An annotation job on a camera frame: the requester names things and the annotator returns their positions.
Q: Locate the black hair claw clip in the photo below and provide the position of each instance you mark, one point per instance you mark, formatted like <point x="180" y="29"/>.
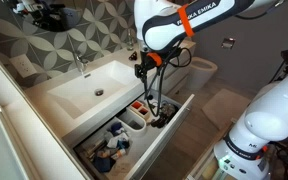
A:
<point x="133" y="56"/>

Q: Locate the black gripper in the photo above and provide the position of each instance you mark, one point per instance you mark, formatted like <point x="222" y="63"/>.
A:
<point x="141" y="69"/>

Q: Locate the open white vanity drawer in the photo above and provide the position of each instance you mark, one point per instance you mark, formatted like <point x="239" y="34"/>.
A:
<point x="164" y="136"/>

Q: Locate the black tangled hair accessory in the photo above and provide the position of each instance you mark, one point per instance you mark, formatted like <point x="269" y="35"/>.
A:
<point x="169" y="110"/>

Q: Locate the chrome sink faucet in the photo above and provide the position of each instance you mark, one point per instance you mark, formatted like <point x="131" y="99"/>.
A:
<point x="80" y="63"/>

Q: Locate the metal sink drain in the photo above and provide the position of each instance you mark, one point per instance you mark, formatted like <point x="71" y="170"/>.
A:
<point x="99" y="92"/>

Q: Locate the clear soap bottle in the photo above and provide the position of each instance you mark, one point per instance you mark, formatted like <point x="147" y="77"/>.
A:
<point x="130" y="41"/>

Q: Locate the dark blue pouch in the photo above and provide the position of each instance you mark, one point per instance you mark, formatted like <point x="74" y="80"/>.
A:
<point x="104" y="164"/>

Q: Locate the chrome toilet paper holder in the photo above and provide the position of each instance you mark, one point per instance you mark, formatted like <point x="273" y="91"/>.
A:
<point x="228" y="43"/>

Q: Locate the beige divided box red inside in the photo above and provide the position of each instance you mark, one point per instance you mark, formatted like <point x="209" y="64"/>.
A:
<point x="144" y="115"/>

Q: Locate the black hair band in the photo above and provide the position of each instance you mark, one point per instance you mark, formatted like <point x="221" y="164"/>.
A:
<point x="156" y="123"/>

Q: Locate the closed white vanity drawer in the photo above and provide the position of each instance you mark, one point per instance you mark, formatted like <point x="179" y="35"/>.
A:
<point x="180" y="68"/>
<point x="179" y="85"/>

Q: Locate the blue cloth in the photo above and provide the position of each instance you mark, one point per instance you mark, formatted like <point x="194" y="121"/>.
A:
<point x="116" y="127"/>

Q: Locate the white wall outlet plate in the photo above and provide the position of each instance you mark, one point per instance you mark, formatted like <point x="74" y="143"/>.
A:
<point x="23" y="66"/>

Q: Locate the white toilet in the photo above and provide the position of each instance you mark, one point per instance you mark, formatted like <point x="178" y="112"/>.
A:
<point x="200" y="71"/>

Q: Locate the beige bath mat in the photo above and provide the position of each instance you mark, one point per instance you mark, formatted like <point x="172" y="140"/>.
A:
<point x="225" y="106"/>

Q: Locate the white curved organizer bin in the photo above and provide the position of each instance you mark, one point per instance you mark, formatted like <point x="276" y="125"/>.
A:
<point x="125" y="117"/>

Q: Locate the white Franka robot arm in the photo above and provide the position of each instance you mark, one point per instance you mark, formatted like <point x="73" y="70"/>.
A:
<point x="164" y="26"/>

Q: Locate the orange and white tube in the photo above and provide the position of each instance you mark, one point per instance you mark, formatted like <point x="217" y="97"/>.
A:
<point x="119" y="154"/>

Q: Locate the round wall mirror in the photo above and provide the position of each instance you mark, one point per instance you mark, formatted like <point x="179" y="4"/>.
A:
<point x="50" y="16"/>

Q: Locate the white double sink countertop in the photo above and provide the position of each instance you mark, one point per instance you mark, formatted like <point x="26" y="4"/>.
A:
<point x="84" y="90"/>

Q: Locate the white cloth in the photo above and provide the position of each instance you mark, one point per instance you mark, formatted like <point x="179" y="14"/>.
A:
<point x="116" y="140"/>

